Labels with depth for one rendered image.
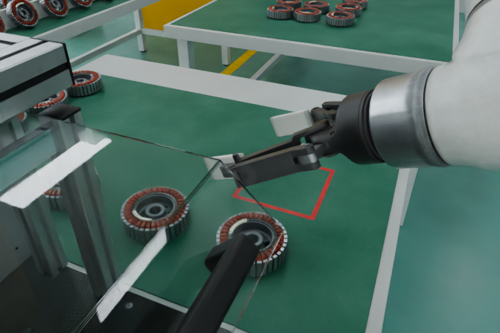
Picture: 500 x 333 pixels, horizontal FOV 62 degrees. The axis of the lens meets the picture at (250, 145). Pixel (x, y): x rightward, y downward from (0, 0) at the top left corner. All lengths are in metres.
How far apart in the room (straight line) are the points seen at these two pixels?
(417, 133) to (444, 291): 1.39
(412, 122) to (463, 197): 1.83
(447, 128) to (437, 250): 1.52
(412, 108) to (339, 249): 0.38
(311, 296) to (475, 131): 0.38
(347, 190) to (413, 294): 0.91
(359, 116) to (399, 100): 0.04
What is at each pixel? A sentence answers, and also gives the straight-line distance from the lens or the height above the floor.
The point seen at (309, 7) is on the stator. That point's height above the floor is 0.79.
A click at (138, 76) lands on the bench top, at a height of 0.75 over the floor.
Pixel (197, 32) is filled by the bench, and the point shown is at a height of 0.74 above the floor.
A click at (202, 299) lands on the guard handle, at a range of 0.24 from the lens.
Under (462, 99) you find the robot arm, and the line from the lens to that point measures 0.35.
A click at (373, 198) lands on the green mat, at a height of 0.75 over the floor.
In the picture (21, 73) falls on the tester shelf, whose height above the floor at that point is 1.10.
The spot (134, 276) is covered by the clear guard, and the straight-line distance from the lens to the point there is 0.26.
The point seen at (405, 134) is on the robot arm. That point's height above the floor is 1.07.
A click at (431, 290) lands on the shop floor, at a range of 1.73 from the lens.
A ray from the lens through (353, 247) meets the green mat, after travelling 0.72.
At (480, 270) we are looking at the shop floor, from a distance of 1.87.
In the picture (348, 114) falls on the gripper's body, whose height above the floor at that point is 1.06.
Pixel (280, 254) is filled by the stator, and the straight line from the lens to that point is 0.65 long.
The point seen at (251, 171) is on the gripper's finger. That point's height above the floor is 1.00.
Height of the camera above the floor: 1.26
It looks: 33 degrees down
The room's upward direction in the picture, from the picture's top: straight up
